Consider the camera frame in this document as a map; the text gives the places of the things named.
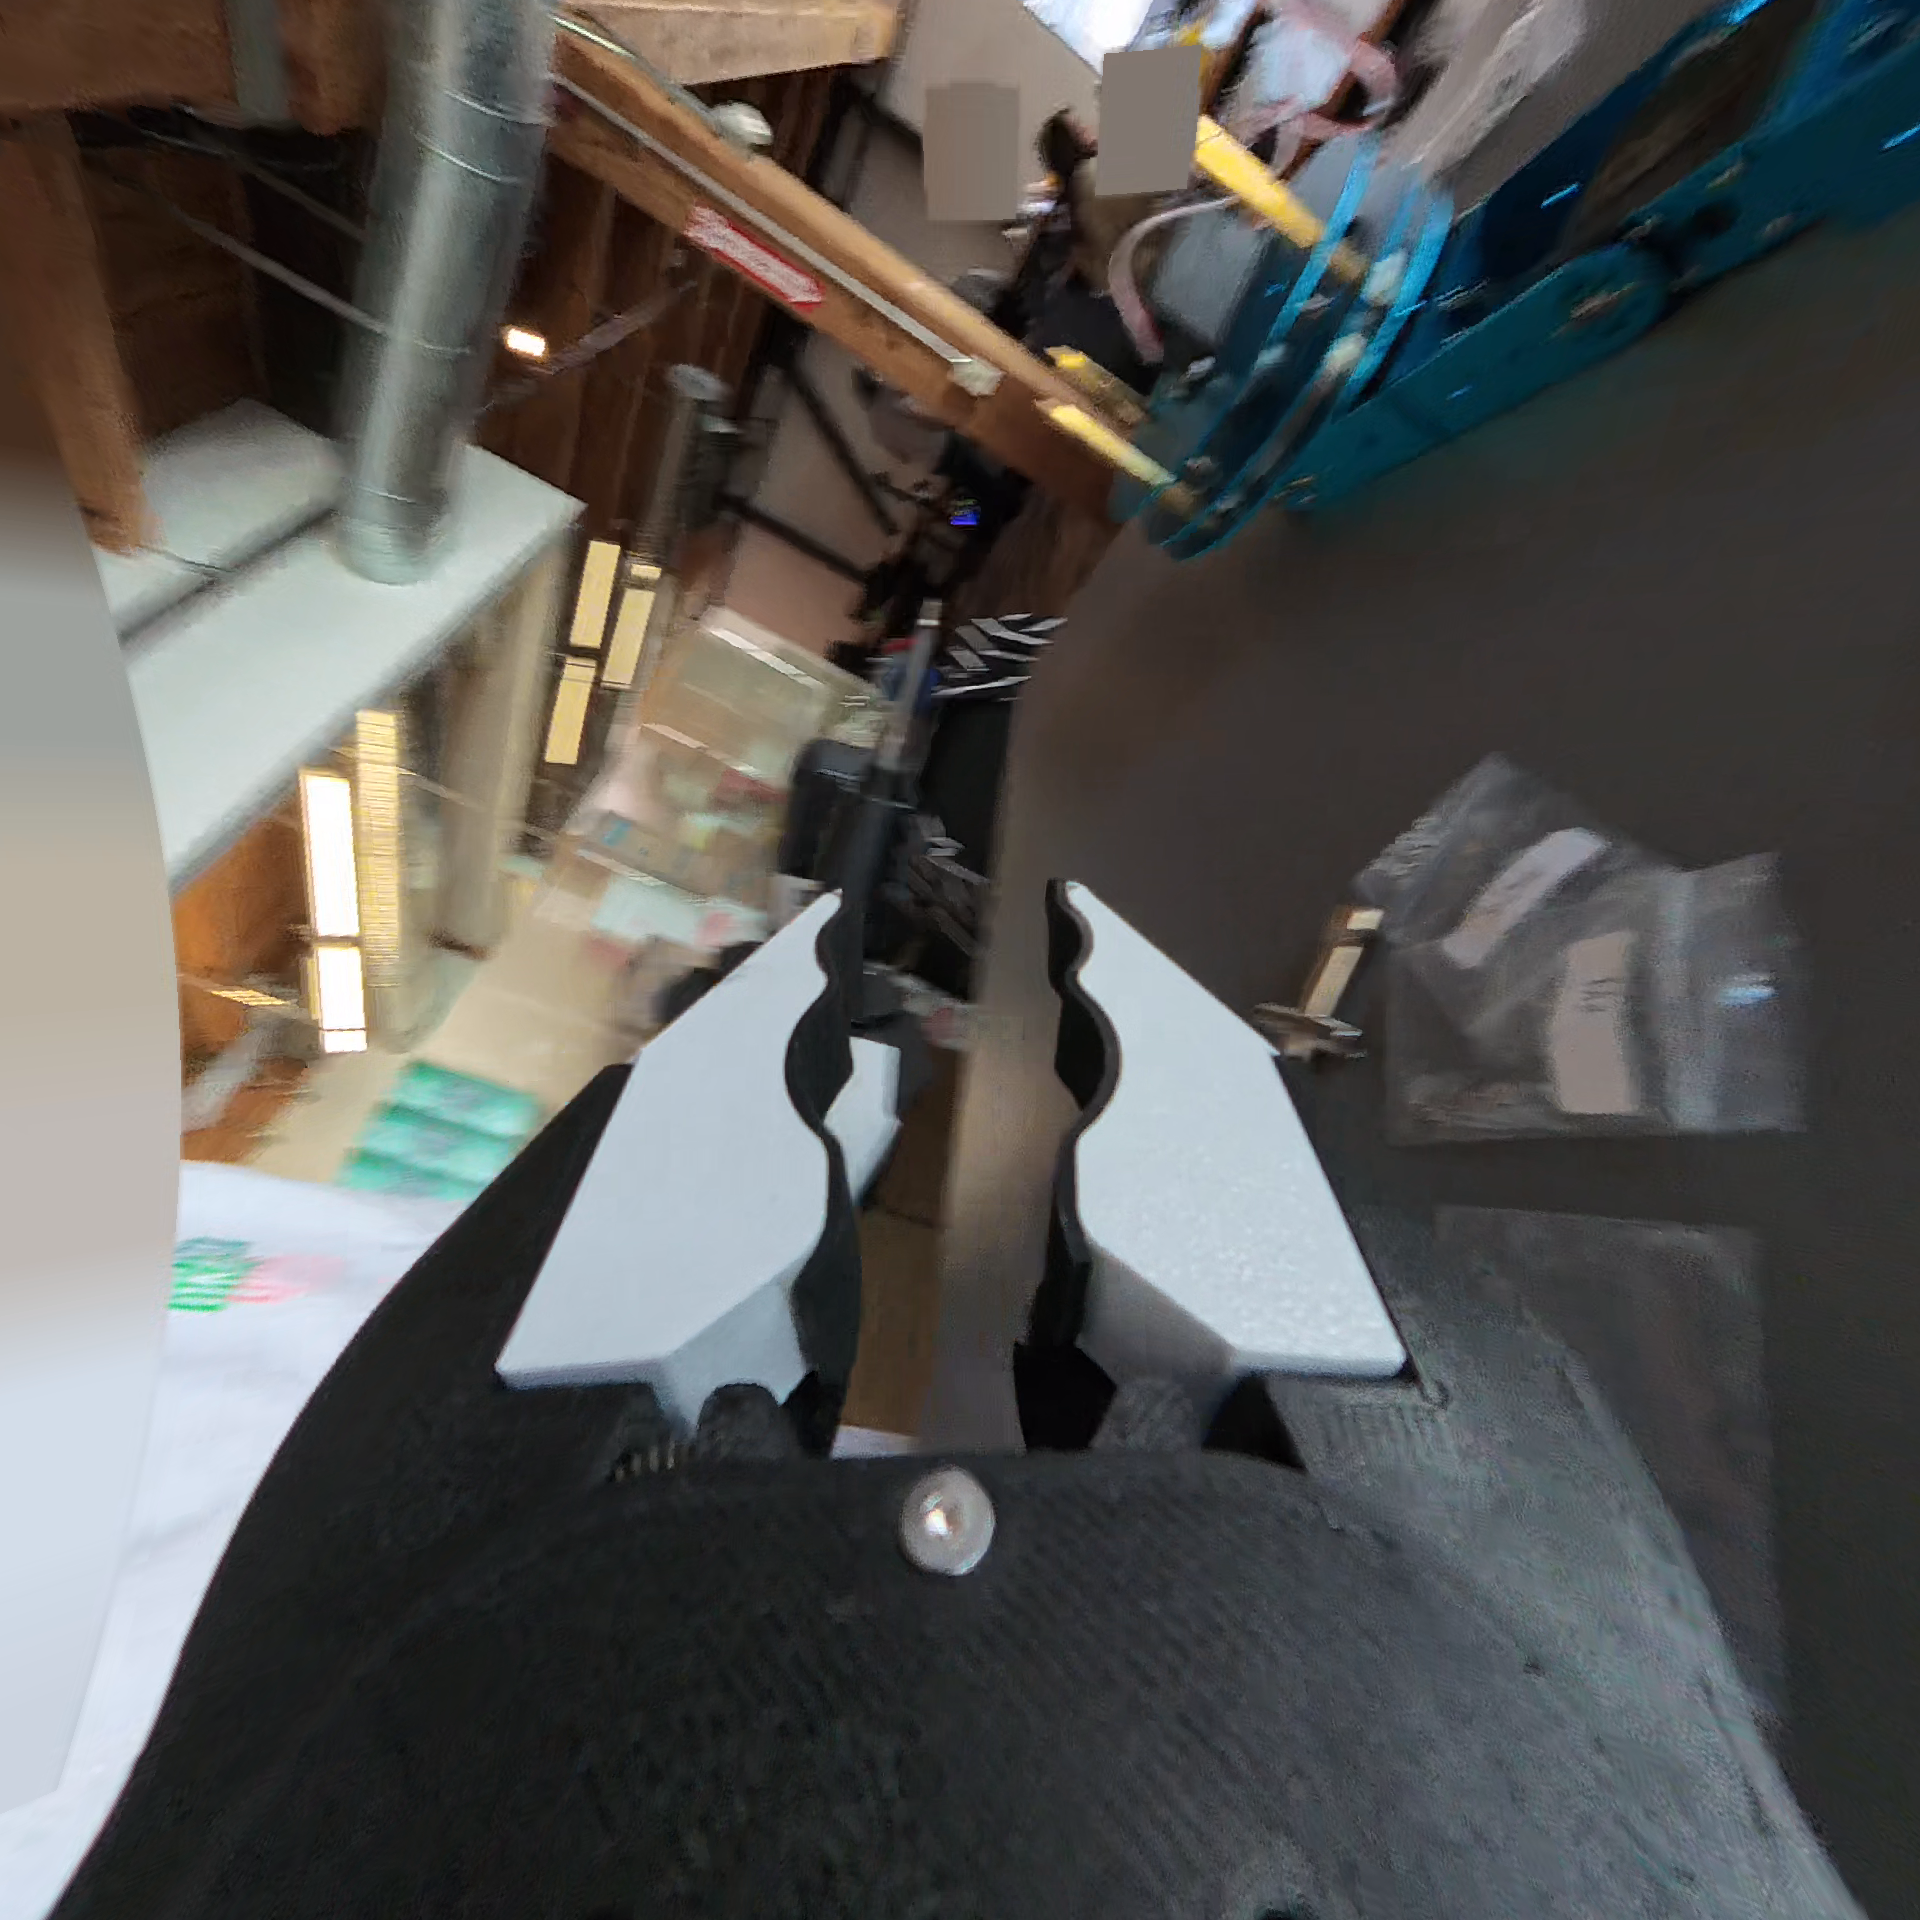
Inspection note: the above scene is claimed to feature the black screwdriver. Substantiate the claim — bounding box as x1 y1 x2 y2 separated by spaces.
829 599 952 999

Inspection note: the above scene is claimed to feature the wooden beam with sign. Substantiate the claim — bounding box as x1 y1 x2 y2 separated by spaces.
552 28 1126 519

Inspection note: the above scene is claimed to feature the wide wooden ceiling beam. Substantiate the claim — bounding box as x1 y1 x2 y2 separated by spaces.
0 0 378 122

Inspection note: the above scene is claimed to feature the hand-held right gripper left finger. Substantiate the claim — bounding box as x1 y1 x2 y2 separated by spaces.
498 892 866 1443

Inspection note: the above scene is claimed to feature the red white sign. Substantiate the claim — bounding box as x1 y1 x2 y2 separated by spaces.
682 202 829 312

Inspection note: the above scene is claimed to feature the clear plastic parts bag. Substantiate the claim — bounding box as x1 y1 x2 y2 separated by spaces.
1395 855 1808 1146
1357 757 1697 1022

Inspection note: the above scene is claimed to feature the black white striped garment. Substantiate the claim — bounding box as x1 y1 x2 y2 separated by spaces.
930 612 1069 706

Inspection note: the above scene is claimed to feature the large silver ventilation duct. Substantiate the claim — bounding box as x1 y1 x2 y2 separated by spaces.
334 0 553 588

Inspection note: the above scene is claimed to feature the thin silver ventilation duct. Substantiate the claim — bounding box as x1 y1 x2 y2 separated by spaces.
652 363 741 600

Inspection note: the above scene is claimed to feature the metal socket wrench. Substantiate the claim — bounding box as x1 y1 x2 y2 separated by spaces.
1257 900 1389 1066

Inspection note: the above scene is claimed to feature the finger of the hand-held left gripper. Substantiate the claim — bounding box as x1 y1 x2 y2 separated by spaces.
829 1030 906 1202

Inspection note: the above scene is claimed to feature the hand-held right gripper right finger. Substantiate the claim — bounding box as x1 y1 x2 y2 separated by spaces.
1017 879 1409 1390

